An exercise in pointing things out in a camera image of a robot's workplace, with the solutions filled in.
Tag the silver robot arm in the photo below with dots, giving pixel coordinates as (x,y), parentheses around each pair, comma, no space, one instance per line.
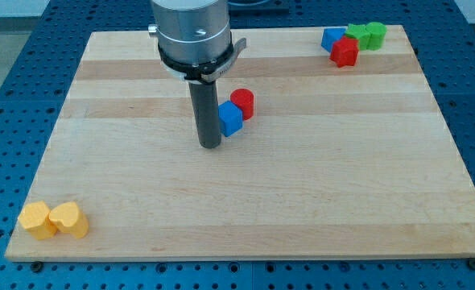
(194,38)

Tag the blue triangle block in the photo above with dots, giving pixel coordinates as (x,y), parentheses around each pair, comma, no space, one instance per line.
(330,36)

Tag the red cylinder block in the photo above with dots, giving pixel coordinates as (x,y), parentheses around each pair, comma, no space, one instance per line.
(244,100)

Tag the red star block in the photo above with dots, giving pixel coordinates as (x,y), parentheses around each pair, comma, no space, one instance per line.
(345,52)

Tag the green cylinder block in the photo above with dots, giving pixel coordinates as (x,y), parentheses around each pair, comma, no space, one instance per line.
(377,32)

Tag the green star block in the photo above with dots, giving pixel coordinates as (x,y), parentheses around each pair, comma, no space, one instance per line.
(360,33)

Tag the wooden board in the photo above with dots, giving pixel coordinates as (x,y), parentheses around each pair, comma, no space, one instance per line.
(336,163)

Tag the yellow heart block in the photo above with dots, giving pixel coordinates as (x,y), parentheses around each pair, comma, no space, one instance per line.
(70,219)

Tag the blue cube block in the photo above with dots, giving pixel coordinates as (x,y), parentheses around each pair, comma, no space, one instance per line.
(231,118)

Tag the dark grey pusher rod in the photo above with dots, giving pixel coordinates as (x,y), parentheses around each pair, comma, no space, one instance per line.
(205,109)

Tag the yellow hexagon block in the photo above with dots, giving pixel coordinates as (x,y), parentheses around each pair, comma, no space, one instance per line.
(34,219)

